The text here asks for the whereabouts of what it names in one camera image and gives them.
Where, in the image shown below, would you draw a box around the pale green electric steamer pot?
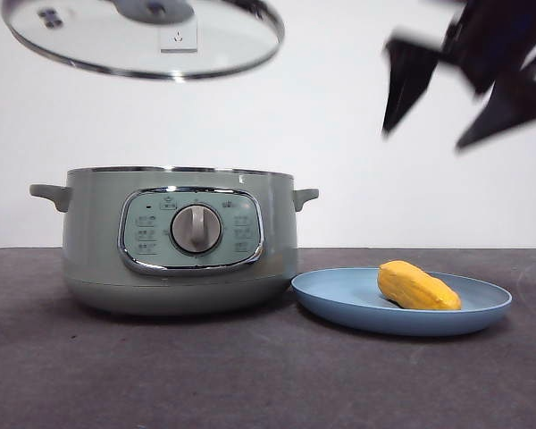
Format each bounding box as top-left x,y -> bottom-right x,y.
29,165 -> 321,317

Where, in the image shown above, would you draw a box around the blue round plate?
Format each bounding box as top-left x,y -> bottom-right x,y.
290,266 -> 514,338

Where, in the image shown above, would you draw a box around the yellow corn cob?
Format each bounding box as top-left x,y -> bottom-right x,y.
377,260 -> 463,312

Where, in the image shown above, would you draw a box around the glass lid with green knob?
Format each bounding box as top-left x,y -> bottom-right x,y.
0,0 -> 286,82

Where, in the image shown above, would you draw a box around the white wall socket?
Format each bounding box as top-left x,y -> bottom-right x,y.
159,25 -> 200,55

